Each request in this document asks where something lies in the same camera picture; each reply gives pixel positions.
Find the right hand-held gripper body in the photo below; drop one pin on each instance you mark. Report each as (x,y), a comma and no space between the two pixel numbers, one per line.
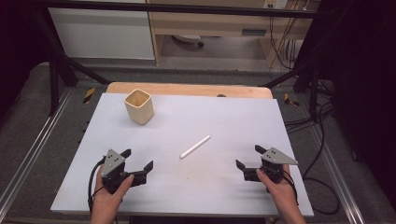
(274,161)

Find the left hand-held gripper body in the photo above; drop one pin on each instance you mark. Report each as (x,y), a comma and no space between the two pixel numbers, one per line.
(112,165)

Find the person's right hand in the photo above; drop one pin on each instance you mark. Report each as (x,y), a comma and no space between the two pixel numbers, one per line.
(278,191)

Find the person's left hand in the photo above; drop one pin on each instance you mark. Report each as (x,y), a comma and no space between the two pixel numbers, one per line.
(107,197)

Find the beige square cup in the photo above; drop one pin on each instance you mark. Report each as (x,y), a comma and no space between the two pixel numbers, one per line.
(139,107)

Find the white board sheet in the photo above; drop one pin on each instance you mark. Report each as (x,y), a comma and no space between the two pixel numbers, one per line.
(193,186)

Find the white pen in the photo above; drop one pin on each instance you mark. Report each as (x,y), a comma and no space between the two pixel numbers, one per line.
(195,146)

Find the yellow black tape marker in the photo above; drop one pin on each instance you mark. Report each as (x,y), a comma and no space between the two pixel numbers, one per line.
(290,100)
(89,95)

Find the wooden table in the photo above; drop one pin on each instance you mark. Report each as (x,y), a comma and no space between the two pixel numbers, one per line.
(186,89)

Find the white cabinet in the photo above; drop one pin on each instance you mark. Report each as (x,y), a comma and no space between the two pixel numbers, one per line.
(102,34)

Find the dark curtain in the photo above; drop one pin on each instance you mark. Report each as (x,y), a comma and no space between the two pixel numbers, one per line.
(18,46)
(364,77)

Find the white chair base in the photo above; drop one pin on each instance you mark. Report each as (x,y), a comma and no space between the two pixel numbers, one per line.
(188,39)

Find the light wooden desk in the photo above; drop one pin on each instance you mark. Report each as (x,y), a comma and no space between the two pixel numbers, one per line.
(211,23)

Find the white power strip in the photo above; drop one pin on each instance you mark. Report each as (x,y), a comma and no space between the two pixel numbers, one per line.
(275,3)

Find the aluminium rail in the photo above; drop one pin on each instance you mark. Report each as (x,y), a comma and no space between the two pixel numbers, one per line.
(339,177)
(31,155)

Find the black metal frame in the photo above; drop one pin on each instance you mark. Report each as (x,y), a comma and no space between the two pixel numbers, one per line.
(174,8)

